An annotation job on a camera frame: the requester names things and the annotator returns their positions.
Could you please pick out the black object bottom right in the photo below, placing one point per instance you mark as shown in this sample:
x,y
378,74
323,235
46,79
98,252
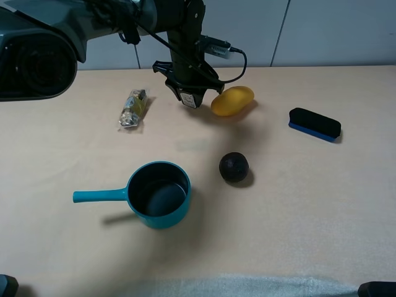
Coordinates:
x,y
377,289

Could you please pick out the yellow mango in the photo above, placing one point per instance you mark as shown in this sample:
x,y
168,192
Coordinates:
x,y
232,101

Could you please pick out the pale green towel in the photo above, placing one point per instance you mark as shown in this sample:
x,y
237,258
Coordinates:
x,y
239,285

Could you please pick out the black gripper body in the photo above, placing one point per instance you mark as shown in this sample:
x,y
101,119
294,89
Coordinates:
x,y
188,69

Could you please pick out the clear snack packet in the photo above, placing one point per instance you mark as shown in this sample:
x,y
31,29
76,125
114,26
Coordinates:
x,y
134,109

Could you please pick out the black blue board eraser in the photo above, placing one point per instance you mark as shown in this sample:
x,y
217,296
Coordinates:
x,y
315,124

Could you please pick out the black object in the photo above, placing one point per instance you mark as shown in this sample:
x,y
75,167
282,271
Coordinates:
x,y
8,286
377,289

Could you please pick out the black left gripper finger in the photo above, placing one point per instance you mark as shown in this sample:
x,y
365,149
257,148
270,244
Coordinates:
x,y
175,91

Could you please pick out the black gum box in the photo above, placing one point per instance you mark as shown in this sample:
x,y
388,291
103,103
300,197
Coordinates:
x,y
188,99

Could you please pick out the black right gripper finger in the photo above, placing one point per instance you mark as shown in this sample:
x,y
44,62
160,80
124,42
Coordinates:
x,y
199,97

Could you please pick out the dark avocado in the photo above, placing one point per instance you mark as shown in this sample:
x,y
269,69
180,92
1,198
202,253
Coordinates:
x,y
233,167

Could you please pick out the black object bottom left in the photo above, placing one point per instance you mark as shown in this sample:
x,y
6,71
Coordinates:
x,y
8,286

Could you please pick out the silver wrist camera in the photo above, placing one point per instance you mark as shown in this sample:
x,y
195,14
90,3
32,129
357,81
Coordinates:
x,y
215,47

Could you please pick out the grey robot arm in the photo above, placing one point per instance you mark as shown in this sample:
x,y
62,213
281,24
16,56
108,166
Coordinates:
x,y
42,43

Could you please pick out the teal saucepan with handle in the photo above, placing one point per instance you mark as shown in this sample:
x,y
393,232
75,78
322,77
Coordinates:
x,y
159,193

